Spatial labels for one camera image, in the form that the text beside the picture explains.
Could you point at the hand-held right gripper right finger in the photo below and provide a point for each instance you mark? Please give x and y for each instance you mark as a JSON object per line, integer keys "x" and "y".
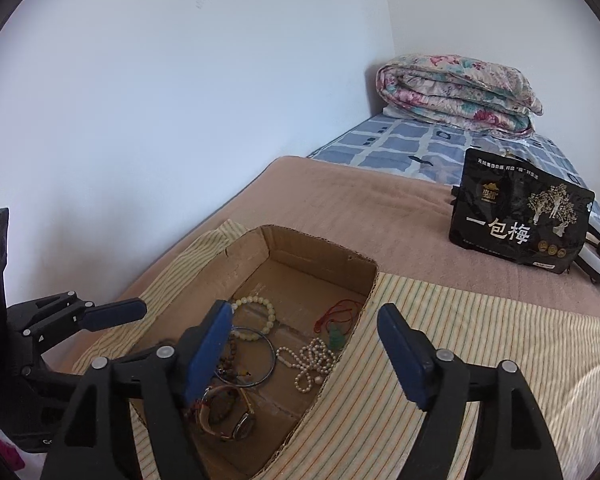
{"x": 402, "y": 355}

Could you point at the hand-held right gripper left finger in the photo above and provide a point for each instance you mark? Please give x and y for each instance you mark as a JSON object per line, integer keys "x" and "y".
{"x": 207, "y": 350}

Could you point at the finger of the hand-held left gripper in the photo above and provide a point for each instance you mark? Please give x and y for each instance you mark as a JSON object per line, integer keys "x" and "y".
{"x": 50, "y": 373}
{"x": 115, "y": 312}

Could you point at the blue metal bangle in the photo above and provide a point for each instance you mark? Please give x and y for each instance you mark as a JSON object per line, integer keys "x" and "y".
{"x": 272, "y": 355}

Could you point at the brown cardboard box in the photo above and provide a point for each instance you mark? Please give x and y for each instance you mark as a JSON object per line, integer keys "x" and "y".
{"x": 305, "y": 260}

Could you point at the striped cloth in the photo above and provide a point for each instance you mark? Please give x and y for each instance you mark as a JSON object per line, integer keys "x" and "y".
{"x": 480, "y": 320}

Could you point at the brown blanket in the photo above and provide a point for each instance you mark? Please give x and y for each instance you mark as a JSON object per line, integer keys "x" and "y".
{"x": 355, "y": 200}

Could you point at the black printed bag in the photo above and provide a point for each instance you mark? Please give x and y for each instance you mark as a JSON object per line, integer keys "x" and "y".
{"x": 505, "y": 220}

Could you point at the blue plaid bed sheet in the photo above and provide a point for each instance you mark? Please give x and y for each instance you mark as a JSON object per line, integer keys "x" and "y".
{"x": 395, "y": 145}

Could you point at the folded floral quilt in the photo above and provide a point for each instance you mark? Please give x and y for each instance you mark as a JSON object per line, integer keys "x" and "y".
{"x": 455, "y": 90}

